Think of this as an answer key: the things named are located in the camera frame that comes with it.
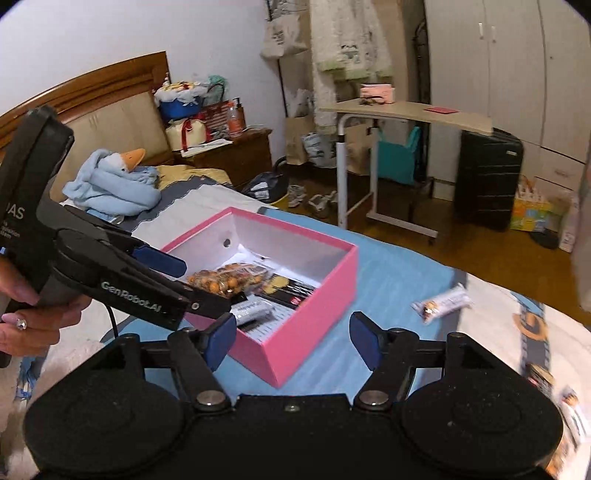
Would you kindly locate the fluffy white garment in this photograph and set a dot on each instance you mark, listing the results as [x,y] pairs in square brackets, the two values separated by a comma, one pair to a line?
[346,41]

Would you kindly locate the person's left hand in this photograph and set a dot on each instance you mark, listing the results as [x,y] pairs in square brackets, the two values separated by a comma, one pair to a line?
[41,323]

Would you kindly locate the pink tissue box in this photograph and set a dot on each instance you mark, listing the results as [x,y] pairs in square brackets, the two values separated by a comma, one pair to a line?
[378,91]

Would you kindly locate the wooden rolling desk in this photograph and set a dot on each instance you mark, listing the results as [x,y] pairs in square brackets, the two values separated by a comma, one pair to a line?
[406,113]

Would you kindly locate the light blue blanket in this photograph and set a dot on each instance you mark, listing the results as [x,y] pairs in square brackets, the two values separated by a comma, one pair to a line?
[106,191]

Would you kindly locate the goose plush toy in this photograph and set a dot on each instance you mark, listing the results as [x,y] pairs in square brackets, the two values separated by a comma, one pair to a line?
[124,161]

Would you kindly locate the white snack bar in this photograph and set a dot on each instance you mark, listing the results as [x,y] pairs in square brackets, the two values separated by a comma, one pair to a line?
[251,311]
[441,304]
[570,415]

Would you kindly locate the coated peanut packet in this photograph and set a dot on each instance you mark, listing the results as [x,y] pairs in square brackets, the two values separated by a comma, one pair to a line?
[221,279]

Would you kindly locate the colourful gift bag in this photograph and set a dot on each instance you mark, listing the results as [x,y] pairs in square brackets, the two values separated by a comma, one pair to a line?
[531,207]

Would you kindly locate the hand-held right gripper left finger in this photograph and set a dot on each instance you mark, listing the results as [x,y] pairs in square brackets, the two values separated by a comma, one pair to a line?
[220,339]

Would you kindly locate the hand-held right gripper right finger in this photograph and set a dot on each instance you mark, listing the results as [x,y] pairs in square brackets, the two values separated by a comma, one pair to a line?
[364,337]

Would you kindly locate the cream box with red ribbon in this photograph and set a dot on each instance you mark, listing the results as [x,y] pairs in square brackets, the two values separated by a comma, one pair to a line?
[187,134]

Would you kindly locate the blue gift basket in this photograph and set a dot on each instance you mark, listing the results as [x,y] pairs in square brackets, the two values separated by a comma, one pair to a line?
[178,104]

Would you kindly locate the white plastic bag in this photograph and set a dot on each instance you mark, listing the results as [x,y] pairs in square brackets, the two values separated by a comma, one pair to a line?
[318,150]

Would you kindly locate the white wardrobe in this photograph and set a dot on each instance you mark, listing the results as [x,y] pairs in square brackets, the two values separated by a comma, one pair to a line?
[521,69]

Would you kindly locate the black bag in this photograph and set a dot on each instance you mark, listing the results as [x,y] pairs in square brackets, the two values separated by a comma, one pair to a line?
[265,184]

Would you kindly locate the dark slippers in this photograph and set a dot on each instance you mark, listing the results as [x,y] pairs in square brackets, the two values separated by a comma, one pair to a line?
[545,239]

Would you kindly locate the black suitcase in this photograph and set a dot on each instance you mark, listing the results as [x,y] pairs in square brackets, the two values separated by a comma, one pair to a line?
[487,180]

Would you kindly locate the wooden nightstand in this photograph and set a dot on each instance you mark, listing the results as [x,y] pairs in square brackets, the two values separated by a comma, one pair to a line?
[240,159]

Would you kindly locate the pink cardboard box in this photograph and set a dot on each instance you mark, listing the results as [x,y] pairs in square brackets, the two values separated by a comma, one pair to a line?
[304,323]

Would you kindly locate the red card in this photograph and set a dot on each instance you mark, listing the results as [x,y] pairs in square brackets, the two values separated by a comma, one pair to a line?
[441,110]

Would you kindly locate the papers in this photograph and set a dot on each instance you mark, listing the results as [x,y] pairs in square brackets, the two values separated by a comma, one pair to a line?
[205,146]

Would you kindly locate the yellow pillow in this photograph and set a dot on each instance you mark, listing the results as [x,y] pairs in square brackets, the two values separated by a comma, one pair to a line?
[194,174]

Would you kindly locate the wooden padded headboard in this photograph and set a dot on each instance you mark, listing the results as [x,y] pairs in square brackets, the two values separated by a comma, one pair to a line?
[106,120]

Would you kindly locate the teal bag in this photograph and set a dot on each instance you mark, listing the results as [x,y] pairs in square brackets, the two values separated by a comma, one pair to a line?
[397,159]

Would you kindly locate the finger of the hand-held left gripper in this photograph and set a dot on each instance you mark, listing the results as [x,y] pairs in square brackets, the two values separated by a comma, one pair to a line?
[159,263]
[138,295]

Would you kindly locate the striped bed sheet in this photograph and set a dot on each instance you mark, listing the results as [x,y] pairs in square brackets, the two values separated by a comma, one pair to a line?
[406,277]

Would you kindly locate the red patterned gift bag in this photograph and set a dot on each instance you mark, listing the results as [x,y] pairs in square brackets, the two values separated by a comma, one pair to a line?
[216,117]

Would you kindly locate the dark key bunch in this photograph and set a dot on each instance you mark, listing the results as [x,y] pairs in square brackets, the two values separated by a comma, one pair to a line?
[371,101]

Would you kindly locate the canvas tote bag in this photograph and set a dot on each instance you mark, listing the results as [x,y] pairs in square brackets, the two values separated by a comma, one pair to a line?
[281,32]

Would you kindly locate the white sneaker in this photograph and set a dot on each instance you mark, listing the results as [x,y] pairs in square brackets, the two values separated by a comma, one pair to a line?
[322,205]
[296,196]

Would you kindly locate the brown paper bag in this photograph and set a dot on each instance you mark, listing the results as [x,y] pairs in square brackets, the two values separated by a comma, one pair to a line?
[298,141]
[358,152]

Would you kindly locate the black cracker packet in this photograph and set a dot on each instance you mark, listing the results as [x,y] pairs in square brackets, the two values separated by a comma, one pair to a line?
[540,378]
[286,288]

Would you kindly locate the orange drink bottle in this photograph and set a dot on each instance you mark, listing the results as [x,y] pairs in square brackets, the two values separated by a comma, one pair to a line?
[235,120]

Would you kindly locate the white printed bag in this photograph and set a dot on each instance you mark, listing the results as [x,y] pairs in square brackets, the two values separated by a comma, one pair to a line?
[569,226]

